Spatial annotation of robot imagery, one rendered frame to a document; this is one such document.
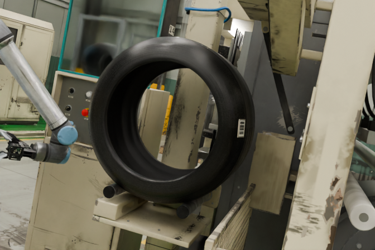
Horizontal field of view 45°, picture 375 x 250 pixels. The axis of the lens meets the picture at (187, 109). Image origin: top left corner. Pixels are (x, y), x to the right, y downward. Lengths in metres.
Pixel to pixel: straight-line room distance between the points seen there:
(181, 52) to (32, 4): 10.67
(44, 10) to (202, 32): 10.63
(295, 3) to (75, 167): 1.63
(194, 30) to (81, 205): 1.17
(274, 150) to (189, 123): 0.38
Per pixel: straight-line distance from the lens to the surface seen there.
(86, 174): 2.51
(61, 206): 2.62
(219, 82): 1.50
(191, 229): 1.74
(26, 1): 11.99
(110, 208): 1.67
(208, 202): 1.91
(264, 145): 1.79
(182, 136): 1.92
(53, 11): 12.66
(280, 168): 1.79
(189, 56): 1.53
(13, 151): 2.22
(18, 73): 2.08
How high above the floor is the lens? 1.33
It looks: 3 degrees down
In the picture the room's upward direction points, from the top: 11 degrees clockwise
